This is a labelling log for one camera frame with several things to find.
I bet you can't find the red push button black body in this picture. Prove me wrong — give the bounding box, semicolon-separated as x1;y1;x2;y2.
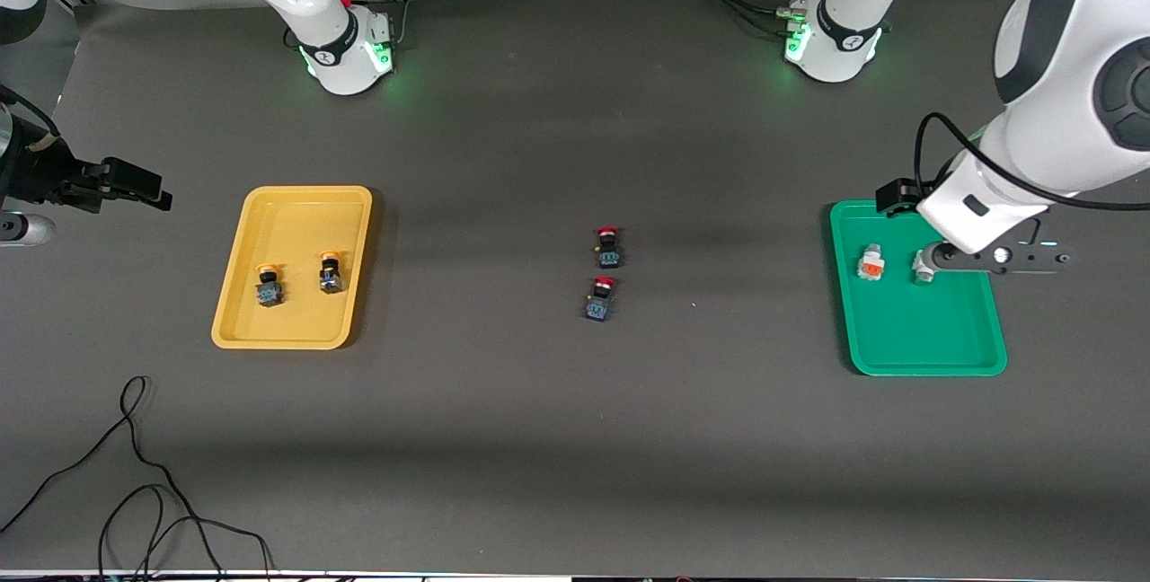
584;276;619;323
593;225;624;269

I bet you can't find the yellow push button black body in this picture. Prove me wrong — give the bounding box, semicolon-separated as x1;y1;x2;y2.
254;263;285;308
317;250;347;295

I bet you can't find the yellow plastic tray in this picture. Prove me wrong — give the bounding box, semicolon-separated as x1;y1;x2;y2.
211;185;374;351

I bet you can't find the thin black loose cable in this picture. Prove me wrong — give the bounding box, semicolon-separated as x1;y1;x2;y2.
0;375;275;582

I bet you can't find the green plastic tray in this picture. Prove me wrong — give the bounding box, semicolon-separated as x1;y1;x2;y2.
829;198;1009;378

